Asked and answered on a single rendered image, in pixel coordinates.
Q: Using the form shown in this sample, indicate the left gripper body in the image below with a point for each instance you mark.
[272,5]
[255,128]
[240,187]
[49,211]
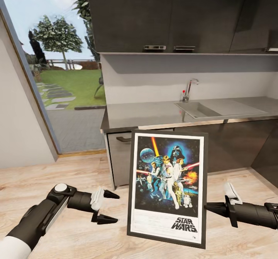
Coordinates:
[85,205]

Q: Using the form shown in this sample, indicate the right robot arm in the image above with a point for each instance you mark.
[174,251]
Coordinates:
[239,211]

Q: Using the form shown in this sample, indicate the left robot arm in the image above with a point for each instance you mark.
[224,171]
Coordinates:
[22,239]

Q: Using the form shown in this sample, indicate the drop in sink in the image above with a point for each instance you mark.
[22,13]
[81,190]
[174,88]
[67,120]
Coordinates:
[213,109]

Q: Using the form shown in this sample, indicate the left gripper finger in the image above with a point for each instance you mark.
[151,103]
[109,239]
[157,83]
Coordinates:
[108,194]
[103,219]

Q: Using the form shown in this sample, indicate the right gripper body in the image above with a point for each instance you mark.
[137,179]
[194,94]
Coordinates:
[245,213]

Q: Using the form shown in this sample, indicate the poster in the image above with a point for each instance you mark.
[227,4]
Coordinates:
[168,187]

